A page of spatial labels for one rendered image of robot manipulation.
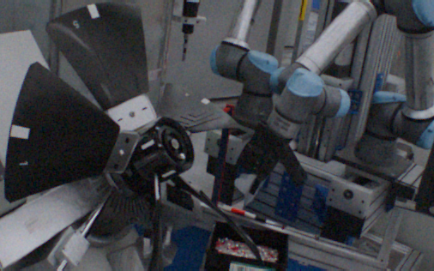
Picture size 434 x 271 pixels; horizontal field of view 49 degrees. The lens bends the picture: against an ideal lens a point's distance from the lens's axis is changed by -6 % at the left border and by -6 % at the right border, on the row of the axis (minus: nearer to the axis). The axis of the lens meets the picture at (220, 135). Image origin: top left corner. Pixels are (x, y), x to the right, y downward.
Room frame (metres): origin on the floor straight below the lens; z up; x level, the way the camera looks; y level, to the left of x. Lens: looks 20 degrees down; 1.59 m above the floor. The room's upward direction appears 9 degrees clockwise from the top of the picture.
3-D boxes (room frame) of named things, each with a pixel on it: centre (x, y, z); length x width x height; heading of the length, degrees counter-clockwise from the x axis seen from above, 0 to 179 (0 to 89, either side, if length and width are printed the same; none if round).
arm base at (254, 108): (1.82, -0.11, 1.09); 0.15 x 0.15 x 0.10
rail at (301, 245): (1.34, -0.11, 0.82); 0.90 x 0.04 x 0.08; 71
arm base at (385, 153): (1.55, -0.53, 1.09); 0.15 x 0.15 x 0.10
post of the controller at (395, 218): (1.20, -0.52, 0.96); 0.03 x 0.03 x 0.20; 71
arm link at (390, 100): (1.54, -0.53, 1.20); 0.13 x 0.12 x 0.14; 38
